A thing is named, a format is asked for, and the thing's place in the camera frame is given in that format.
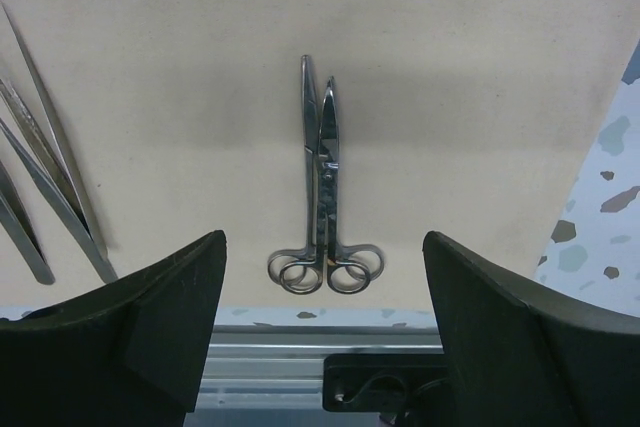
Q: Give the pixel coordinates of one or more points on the steel tweezers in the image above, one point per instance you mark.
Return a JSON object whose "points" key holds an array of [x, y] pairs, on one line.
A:
{"points": [[52, 165], [17, 224]]}

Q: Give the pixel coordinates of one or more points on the aluminium mounting rail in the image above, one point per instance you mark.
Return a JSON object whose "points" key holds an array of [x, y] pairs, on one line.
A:
{"points": [[264, 367]]}

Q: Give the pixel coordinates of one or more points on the steel forceps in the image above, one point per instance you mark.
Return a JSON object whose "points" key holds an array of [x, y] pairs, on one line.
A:
{"points": [[307, 172]]}

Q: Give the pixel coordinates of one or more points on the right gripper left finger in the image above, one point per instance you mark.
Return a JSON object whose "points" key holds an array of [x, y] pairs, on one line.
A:
{"points": [[130, 353]]}

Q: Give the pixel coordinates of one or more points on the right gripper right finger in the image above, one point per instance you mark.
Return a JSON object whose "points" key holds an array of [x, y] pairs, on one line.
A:
{"points": [[521, 354]]}

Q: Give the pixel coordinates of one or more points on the steel scissors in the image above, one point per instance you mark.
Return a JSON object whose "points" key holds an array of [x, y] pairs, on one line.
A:
{"points": [[330, 187]]}

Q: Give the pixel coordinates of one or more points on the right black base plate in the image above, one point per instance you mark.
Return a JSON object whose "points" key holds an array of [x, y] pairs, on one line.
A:
{"points": [[410, 387]]}

